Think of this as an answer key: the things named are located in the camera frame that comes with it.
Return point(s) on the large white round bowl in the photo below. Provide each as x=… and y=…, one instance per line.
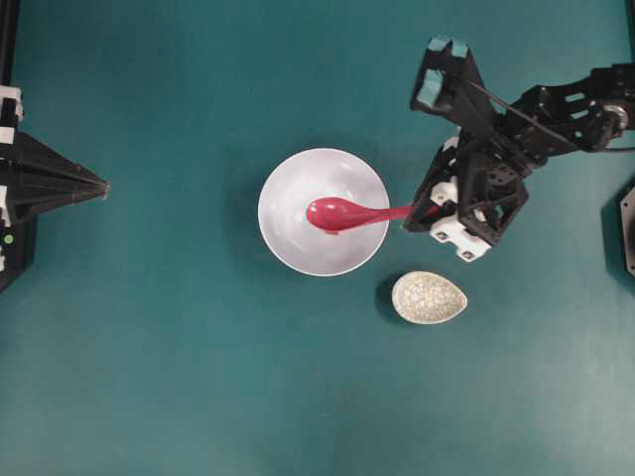
x=297, y=182

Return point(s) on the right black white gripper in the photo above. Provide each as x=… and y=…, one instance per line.
x=474, y=187

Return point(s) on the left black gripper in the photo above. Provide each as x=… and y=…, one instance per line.
x=40, y=180

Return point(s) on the small speckled teardrop dish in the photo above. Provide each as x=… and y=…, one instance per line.
x=427, y=298

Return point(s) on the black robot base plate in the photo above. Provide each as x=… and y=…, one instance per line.
x=617, y=218

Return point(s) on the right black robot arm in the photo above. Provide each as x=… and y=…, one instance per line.
x=582, y=116

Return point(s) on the black aluminium frame rail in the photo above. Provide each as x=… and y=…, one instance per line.
x=9, y=18

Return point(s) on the red plastic spoon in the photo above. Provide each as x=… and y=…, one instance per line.
x=334, y=214

